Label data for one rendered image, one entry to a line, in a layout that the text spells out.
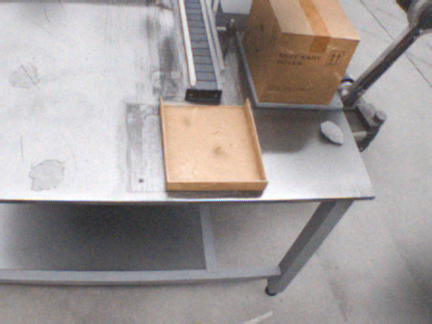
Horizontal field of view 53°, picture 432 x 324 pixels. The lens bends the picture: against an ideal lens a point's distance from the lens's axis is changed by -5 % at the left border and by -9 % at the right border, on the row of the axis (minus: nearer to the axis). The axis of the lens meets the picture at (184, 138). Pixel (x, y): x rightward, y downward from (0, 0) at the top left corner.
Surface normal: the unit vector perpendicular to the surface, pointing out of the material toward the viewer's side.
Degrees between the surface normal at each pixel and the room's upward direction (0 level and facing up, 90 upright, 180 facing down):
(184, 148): 0
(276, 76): 90
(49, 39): 0
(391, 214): 0
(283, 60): 90
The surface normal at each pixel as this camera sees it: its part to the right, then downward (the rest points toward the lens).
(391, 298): 0.13, -0.64
